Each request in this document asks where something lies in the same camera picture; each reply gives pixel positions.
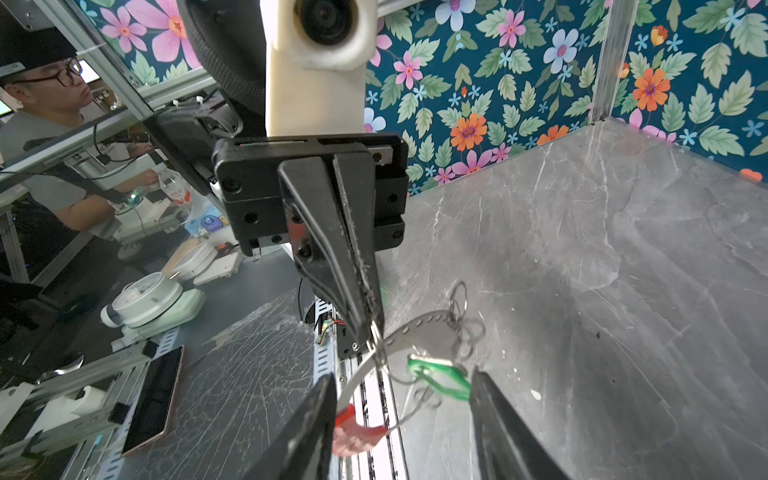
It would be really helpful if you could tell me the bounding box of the black smartphone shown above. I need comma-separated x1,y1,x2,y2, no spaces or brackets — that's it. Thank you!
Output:
121,346,185,457

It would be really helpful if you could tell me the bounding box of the seated person with glasses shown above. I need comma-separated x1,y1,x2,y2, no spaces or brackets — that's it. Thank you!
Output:
1,19,158,239

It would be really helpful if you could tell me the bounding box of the white round device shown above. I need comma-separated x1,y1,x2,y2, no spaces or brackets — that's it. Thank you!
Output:
100,272,206,350

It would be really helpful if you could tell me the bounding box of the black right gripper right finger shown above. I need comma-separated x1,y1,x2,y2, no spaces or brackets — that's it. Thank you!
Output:
469,369,568,480

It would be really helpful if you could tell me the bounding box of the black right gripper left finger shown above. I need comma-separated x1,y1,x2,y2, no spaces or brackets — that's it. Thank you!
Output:
242,374,337,480

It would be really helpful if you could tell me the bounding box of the silver keyring with keys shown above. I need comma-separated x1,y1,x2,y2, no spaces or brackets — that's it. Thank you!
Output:
331,280,485,458

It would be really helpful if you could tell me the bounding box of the plastic drink bottle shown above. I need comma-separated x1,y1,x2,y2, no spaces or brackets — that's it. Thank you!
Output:
157,168,192,207

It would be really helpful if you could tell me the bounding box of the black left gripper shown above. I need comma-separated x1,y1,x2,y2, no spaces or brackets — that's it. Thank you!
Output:
212,133,409,343

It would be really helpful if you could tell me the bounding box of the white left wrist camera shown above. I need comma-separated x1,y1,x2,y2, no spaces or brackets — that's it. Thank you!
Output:
260,1,378,137

